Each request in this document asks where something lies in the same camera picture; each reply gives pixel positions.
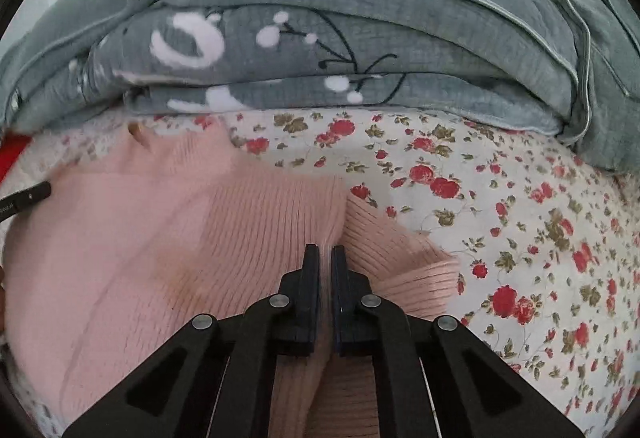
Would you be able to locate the grey printed blanket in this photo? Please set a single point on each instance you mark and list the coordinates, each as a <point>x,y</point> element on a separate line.
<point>400,17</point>

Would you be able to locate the pink knit sweater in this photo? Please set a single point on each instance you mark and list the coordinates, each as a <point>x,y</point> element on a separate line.
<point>175,243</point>

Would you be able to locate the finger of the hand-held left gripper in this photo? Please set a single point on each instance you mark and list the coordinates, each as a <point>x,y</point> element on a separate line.
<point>25,200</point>

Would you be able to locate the floral bed sheet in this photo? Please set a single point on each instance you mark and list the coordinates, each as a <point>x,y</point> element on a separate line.
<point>500,228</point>

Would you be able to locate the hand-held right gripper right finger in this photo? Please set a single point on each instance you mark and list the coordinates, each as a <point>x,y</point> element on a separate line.
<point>341,278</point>

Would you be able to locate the red pillow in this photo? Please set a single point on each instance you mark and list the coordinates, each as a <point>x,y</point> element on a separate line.
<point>10,155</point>

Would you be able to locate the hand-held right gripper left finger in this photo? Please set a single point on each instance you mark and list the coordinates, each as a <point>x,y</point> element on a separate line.
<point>310,278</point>

